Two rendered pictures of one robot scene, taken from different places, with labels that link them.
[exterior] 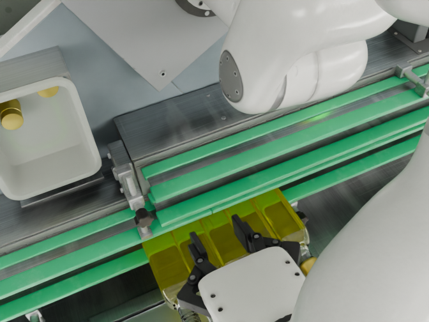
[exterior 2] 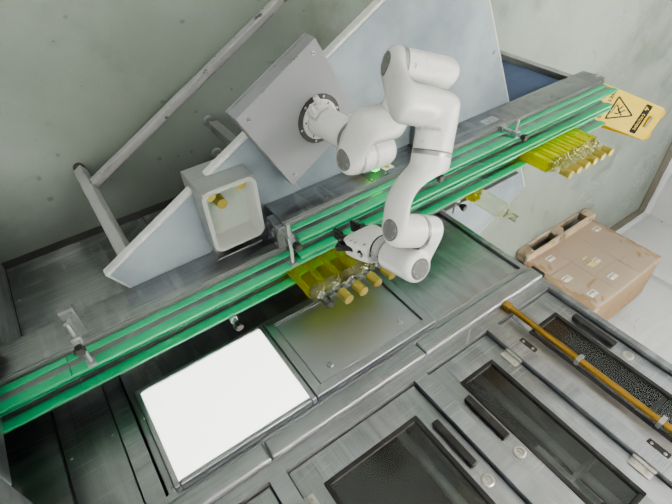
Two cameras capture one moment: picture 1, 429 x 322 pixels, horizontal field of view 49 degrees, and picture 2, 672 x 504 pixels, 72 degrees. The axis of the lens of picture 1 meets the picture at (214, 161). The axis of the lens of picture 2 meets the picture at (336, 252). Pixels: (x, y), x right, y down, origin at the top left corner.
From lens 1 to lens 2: 0.75 m
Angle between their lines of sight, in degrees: 11
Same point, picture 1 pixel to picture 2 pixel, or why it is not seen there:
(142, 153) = (287, 218)
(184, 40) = (305, 155)
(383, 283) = (405, 186)
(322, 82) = (380, 159)
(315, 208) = not seen: hidden behind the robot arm
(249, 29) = (351, 138)
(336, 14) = (382, 128)
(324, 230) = not seen: hidden behind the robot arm
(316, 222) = not seen: hidden behind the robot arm
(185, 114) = (305, 198)
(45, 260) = (239, 283)
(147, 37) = (288, 154)
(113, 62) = (266, 171)
